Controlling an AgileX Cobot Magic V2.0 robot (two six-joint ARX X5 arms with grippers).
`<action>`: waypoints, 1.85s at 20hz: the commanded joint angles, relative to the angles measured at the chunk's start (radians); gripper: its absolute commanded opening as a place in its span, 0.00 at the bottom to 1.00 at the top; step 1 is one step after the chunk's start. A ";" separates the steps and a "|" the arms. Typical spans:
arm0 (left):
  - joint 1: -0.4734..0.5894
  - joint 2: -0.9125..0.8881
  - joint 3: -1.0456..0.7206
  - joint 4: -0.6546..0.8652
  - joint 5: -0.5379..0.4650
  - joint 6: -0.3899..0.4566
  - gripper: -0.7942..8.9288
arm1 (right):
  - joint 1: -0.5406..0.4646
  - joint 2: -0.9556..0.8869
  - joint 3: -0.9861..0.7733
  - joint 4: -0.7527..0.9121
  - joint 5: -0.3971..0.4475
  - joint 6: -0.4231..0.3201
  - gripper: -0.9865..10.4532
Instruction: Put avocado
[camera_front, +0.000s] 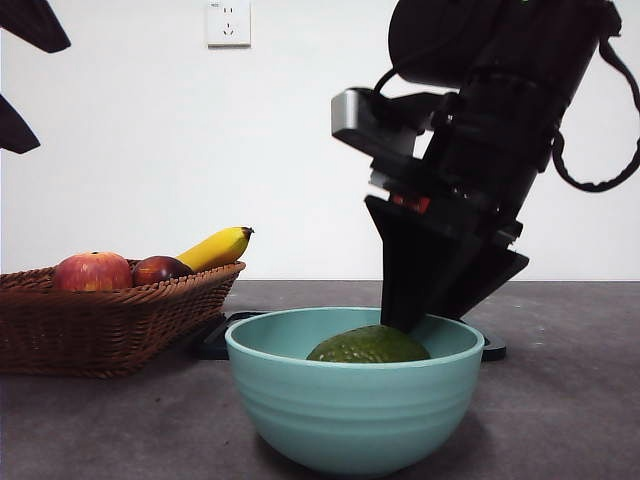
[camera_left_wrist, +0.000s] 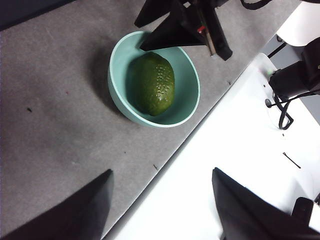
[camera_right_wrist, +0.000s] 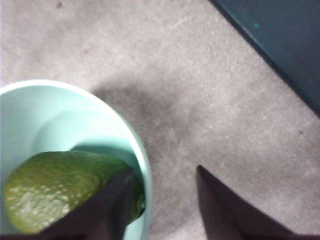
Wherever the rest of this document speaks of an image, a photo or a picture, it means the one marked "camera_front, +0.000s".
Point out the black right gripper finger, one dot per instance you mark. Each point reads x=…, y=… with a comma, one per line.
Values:
x=485, y=280
x=420, y=270

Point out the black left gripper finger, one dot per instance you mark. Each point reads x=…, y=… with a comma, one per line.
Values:
x=30, y=25
x=15, y=130

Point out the green avocado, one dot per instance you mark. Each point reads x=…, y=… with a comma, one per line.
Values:
x=370, y=345

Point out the teal bowl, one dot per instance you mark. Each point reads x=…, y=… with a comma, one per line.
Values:
x=350, y=415

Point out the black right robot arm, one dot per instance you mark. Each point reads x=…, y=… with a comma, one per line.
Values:
x=525, y=75

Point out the red yellow apple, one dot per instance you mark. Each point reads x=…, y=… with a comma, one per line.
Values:
x=92, y=272

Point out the dark red plum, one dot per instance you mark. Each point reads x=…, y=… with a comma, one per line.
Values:
x=160, y=270

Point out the yellow banana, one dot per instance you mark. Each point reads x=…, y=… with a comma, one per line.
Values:
x=215, y=250

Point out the brown wicker basket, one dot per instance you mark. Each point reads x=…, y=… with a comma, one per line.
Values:
x=100, y=330

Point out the black rectangular tray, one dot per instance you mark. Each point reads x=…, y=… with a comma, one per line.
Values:
x=215, y=345

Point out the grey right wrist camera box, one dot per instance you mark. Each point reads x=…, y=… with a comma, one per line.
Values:
x=360, y=117

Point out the white wall socket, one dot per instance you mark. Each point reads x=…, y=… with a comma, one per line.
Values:
x=229, y=25

